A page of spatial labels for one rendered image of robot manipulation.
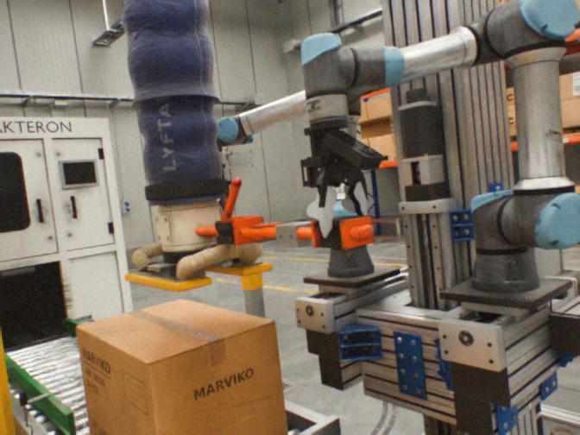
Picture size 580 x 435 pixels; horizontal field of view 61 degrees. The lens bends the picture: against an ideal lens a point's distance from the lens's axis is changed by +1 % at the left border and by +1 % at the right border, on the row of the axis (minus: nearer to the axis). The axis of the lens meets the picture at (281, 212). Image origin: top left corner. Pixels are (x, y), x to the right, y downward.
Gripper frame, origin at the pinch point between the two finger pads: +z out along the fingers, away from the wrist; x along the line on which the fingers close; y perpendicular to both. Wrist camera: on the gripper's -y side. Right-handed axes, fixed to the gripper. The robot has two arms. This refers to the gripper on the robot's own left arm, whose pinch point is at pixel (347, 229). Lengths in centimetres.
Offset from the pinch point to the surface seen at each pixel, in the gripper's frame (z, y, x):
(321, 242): 2.0, 3.5, 3.6
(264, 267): 12.1, 43.7, -10.6
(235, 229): -0.7, 31.3, 4.8
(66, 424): 66, 122, 28
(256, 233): 0.4, 24.2, 3.8
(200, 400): 44, 52, 9
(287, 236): 0.9, 13.3, 3.7
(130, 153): -116, 946, -320
